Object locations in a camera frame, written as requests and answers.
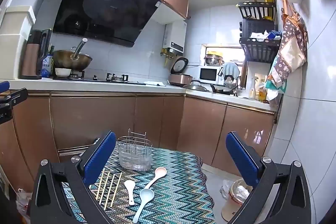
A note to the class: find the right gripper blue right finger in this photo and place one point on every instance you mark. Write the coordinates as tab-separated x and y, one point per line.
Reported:
292	201

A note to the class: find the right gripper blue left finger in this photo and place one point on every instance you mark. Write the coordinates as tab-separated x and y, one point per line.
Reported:
49	203

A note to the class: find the wooden chopstick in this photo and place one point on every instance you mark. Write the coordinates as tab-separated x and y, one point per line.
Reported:
102	186
112	190
107	184

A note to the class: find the white ceramic spoon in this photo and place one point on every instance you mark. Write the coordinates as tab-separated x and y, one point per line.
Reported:
130	185

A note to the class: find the pink plastic spoon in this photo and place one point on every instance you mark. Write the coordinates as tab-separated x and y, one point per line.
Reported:
160	172

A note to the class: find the blue salt bag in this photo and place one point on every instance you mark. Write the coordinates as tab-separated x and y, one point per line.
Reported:
47	66

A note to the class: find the trash bin with bag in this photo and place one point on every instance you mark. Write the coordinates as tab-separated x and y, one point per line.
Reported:
235	193

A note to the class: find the white bowl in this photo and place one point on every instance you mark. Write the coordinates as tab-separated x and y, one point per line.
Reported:
62	72

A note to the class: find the brown electric kettle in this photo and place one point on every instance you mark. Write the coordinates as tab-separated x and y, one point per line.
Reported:
37	49

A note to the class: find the black gas stove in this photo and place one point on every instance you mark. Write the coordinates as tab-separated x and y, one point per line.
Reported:
110	78

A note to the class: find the white appliance at left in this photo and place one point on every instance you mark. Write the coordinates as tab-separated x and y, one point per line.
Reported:
15	29

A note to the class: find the yellow oil bottle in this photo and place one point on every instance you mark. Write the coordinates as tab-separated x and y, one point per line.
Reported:
262	91

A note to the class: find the zigzag patterned table cloth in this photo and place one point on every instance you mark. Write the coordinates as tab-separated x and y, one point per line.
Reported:
179	197

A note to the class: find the black range hood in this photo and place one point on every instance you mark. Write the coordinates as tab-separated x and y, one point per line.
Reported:
115	21

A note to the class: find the white microwave oven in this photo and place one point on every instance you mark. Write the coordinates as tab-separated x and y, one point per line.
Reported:
209	74

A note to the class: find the pan lid on counter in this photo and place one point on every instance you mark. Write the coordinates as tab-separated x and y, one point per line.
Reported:
195	85

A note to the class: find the patterned hanging apron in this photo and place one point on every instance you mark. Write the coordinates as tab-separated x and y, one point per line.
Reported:
292	53

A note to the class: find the metal pot on microwave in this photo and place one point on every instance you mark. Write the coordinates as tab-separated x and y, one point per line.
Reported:
213	60

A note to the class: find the brown rice cooker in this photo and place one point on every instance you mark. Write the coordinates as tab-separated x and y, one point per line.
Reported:
177	76

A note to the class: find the white water heater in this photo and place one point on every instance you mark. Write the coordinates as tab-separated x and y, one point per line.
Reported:
174	37

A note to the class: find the metal wok with handle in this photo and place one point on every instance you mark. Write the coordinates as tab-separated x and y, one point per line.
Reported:
73	60

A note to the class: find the black wall rack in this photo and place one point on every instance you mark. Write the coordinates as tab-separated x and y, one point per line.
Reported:
258	18

